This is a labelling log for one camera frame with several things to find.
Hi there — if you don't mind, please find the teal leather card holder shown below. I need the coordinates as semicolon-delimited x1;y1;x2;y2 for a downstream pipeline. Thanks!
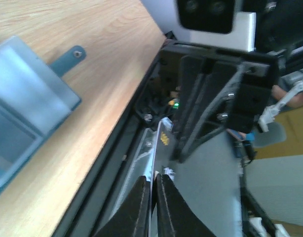
0;36;86;194

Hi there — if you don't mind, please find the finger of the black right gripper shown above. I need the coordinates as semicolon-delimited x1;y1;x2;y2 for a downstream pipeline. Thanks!
181;62;243;163
177;55;208;160

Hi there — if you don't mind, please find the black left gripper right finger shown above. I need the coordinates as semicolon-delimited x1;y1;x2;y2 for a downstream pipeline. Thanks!
155;174;215;237

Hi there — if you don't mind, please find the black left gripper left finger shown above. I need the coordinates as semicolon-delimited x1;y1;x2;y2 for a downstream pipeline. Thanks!
95;176;151;237

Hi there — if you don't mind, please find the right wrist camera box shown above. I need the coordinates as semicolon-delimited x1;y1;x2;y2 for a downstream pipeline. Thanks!
176;0;256;52

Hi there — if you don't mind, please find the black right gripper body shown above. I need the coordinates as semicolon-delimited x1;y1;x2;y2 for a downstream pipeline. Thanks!
159;41;280;138

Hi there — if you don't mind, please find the black VIP credit card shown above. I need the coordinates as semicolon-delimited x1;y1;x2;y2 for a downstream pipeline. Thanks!
147;117;175;237

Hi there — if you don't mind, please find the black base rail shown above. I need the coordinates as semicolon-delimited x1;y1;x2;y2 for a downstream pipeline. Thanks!
53;52;172;237

